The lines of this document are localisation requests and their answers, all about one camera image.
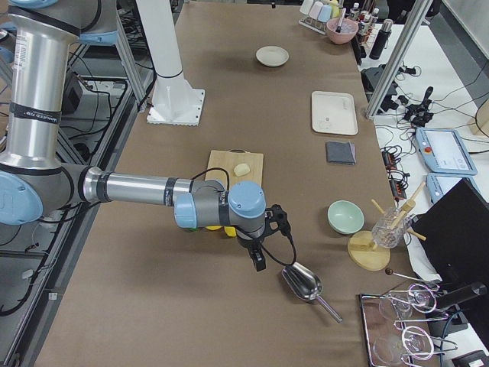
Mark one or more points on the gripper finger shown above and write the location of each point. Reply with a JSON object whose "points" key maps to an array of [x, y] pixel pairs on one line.
{"points": [[257, 257]]}

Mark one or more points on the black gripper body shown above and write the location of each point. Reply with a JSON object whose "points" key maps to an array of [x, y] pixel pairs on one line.
{"points": [[247, 243]]}

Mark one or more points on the beige round plate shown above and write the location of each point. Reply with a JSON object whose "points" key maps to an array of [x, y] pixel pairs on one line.
{"points": [[272, 56]]}

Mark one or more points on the white steamed bun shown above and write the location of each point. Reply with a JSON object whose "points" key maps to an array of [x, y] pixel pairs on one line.
{"points": [[241, 169]]}

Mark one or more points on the cream rabbit tray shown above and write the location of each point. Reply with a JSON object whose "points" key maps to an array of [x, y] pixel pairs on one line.
{"points": [[333, 113]]}

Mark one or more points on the black tray with glasses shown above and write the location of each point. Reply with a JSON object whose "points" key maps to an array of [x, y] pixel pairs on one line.
{"points": [[418, 325]]}

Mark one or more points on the yellow lemon near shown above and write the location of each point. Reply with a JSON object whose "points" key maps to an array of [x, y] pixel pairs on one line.
{"points": [[230, 231]]}

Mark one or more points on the steel scoop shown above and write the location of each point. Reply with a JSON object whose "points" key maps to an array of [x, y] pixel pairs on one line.
{"points": [[307, 286]]}

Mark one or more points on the wooden cutting board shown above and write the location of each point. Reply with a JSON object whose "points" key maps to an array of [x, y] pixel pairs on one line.
{"points": [[228, 160]]}

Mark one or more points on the mint green bowl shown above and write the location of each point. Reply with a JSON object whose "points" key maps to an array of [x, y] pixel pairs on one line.
{"points": [[345, 217]]}

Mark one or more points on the wooden cup stand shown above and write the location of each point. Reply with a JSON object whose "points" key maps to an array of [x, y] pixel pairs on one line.
{"points": [[361, 247]]}

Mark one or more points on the grey folded cloth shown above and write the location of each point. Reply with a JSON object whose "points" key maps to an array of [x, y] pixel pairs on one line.
{"points": [[340, 152]]}

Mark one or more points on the glass cup on stand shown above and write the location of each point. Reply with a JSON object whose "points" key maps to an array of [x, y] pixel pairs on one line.
{"points": [[385, 234]]}

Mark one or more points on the lower teach pendant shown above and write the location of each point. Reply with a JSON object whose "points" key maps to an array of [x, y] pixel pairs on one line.
{"points": [[439, 184]]}

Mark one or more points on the teach pendant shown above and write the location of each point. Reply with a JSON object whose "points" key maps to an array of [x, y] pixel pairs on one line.
{"points": [[444, 152], [439, 184]]}

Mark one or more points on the upper teach pendant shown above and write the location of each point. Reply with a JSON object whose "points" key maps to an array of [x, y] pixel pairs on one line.
{"points": [[444, 152]]}

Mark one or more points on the black thermos bottle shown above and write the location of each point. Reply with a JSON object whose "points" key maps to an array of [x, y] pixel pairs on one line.
{"points": [[381, 39]]}

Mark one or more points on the pink bowl with ice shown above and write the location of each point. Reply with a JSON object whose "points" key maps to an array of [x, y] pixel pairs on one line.
{"points": [[349, 29]]}

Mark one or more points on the white cup rack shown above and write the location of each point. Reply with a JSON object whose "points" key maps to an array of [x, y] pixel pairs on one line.
{"points": [[317, 13]]}

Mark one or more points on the steel tongs black tip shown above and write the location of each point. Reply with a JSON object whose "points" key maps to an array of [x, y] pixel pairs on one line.
{"points": [[340, 21]]}

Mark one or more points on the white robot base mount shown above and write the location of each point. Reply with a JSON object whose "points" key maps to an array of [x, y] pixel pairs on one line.
{"points": [[173, 101]]}

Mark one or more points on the aluminium frame post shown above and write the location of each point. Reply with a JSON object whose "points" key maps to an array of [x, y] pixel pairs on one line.
{"points": [[405, 39]]}

